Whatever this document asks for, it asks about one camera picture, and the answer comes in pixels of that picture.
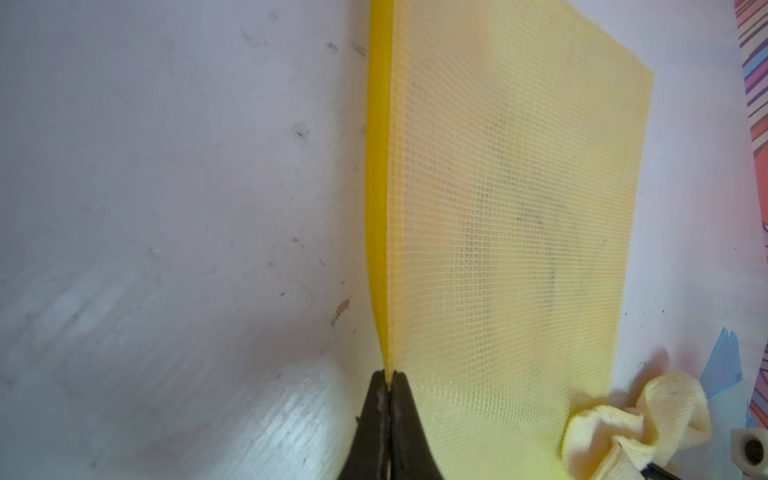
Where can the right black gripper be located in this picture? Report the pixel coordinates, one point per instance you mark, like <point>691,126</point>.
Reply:
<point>749,452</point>

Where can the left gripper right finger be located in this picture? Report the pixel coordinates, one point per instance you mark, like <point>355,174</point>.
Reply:
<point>410,455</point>

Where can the light blue mesh document bag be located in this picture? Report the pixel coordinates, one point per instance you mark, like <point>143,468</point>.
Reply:
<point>723,369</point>

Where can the yellow document bag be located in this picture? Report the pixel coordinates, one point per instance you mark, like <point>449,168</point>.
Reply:
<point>504,142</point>

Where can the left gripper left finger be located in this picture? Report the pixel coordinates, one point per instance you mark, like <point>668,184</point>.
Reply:
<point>368,457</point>

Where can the yellow wiping cloth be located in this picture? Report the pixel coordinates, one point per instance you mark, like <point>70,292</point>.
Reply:
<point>605,442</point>

